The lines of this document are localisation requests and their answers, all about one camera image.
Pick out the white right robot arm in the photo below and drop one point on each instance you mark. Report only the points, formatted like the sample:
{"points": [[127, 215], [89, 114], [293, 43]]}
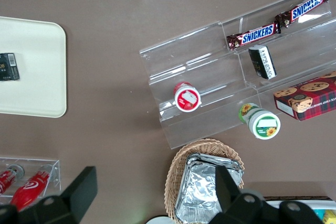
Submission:
{"points": [[158, 220]]}

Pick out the red strawberry yogurt cup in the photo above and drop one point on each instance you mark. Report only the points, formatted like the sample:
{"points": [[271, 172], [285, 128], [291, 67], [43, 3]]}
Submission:
{"points": [[188, 99]]}

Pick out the stacked aluminium foil containers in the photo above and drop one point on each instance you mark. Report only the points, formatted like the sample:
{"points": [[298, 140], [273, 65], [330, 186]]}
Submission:
{"points": [[199, 190]]}

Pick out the clear acrylic step shelf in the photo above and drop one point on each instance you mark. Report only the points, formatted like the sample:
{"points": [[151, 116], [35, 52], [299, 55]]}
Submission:
{"points": [[302, 51], [189, 58]]}

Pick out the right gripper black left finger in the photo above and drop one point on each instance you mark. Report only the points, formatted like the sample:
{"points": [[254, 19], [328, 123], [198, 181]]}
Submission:
{"points": [[81, 190]]}

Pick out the red cola bottle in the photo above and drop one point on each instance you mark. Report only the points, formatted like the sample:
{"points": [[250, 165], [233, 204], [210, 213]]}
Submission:
{"points": [[29, 187], [8, 179]]}

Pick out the small black white box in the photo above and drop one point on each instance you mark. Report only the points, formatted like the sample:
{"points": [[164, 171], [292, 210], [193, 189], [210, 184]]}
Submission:
{"points": [[262, 62]]}

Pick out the yellow snack packet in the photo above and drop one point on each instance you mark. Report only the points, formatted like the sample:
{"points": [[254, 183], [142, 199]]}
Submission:
{"points": [[330, 217]]}

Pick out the teal snack packet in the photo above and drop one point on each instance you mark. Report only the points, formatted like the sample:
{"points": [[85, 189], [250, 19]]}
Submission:
{"points": [[319, 214]]}

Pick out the white snack tray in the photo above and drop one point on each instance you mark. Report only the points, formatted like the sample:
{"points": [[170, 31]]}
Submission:
{"points": [[296, 200]]}

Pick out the red tartan cookie box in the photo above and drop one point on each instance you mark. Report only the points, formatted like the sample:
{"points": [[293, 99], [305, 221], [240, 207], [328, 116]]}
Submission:
{"points": [[309, 98]]}

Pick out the cream plastic tray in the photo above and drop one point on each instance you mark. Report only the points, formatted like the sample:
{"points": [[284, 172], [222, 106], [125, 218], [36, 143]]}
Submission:
{"points": [[34, 69]]}

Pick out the Snickers chocolate bar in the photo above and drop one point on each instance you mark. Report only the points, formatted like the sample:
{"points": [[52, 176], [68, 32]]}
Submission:
{"points": [[253, 36], [304, 9]]}

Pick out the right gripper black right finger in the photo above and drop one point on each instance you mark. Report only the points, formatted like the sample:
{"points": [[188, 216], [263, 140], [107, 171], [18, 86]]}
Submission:
{"points": [[226, 190]]}

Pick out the oval light wicker basket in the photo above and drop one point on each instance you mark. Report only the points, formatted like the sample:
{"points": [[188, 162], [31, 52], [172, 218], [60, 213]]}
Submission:
{"points": [[173, 176]]}

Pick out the green sunflower yogurt cup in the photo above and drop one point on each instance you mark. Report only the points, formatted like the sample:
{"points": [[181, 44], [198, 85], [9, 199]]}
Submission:
{"points": [[263, 124]]}

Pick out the clear acrylic bottle rack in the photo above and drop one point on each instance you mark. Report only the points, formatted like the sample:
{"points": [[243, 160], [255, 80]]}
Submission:
{"points": [[56, 179]]}

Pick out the flat black card box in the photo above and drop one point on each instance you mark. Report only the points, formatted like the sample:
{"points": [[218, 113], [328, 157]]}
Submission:
{"points": [[9, 66]]}

